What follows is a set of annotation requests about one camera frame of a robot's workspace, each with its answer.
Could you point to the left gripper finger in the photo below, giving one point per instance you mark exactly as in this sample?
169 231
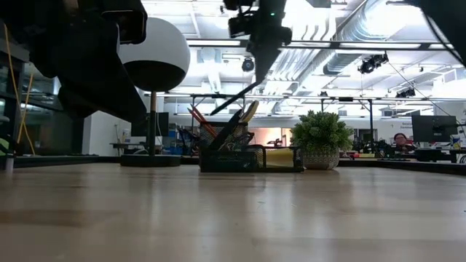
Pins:
105 96

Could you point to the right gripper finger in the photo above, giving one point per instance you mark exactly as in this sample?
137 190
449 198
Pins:
265 63

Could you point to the black pen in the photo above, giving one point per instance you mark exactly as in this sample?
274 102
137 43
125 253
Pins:
234 99
225 131

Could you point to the yellow sticky notes pad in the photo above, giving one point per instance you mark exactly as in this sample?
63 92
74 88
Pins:
280 158

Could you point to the black mesh desk organizer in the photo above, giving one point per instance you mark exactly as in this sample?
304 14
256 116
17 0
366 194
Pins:
207 160

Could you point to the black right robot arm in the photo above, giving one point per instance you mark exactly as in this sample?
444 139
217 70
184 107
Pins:
451 22

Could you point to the overhead beam with light strips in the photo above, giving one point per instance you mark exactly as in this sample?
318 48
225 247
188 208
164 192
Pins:
327 44

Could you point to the black background monitor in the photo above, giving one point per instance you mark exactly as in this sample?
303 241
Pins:
433 127
162 123

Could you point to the white globe lamp black base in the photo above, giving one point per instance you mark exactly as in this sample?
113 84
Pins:
160 47

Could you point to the green potted plant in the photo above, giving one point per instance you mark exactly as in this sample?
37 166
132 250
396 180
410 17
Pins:
320 134

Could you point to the black ceiling track light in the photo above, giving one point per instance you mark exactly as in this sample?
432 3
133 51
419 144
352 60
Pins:
371 63
405 93

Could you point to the person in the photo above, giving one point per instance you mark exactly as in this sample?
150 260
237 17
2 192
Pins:
402 140

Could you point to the white blue cup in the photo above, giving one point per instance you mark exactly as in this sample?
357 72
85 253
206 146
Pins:
456 142

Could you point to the black overhead camera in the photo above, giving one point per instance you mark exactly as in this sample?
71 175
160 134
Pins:
248 64

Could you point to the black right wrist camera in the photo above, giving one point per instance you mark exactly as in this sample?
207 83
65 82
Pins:
240 25

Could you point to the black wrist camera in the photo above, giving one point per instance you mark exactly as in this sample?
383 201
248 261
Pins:
240 25
127 22

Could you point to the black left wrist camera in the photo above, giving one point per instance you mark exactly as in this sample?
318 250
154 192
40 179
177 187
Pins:
127 22

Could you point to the black table frame rails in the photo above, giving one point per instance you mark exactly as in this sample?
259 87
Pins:
54 161

